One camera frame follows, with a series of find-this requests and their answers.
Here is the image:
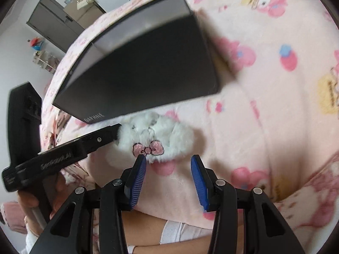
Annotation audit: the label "person's leg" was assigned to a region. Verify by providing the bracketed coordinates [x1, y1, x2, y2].
[120, 209, 245, 254]

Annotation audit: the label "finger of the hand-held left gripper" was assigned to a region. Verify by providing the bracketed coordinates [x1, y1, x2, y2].
[79, 123, 123, 156]

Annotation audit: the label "white shelf rack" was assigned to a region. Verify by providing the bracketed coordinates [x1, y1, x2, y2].
[33, 50, 61, 74]

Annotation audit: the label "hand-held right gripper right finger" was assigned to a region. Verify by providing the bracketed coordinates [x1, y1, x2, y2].
[191, 155, 300, 254]

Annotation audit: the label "person's left hand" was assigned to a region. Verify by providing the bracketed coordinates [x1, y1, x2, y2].
[17, 189, 40, 210]

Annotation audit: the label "red blue toy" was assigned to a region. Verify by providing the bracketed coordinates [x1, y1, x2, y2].
[29, 37, 44, 51]

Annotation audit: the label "pink cloth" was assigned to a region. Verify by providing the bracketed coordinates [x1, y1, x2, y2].
[0, 201, 27, 235]

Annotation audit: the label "black cardboard box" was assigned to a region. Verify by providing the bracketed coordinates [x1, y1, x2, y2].
[51, 0, 222, 124]

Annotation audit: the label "pink printed blanket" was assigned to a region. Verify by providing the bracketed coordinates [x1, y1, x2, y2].
[40, 0, 339, 254]

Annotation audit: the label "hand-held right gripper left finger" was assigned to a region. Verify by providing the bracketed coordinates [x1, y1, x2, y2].
[29, 154, 147, 254]

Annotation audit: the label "white shorts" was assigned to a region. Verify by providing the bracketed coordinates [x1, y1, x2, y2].
[127, 219, 215, 254]

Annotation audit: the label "grey door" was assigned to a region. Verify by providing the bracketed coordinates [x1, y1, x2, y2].
[26, 0, 83, 54]

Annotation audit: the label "white fluffy plush with bow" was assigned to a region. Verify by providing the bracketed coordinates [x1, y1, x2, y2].
[115, 111, 196, 164]

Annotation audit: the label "brown cabinet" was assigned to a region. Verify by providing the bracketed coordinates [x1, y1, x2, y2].
[63, 0, 106, 30]

